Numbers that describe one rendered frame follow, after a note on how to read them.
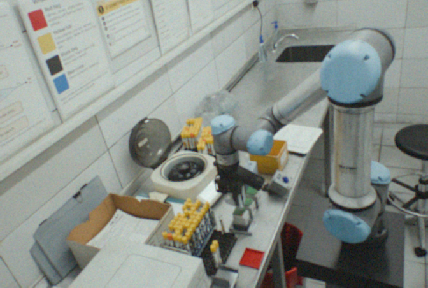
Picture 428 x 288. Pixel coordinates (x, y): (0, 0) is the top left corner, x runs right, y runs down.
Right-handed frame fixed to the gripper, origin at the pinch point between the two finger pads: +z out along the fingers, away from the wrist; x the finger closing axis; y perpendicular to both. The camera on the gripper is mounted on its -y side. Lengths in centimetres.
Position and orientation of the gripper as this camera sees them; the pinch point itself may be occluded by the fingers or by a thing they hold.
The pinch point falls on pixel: (242, 207)
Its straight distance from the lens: 130.8
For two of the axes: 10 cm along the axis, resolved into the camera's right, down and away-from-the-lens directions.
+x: -3.7, 5.1, -7.7
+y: -9.1, -0.6, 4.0
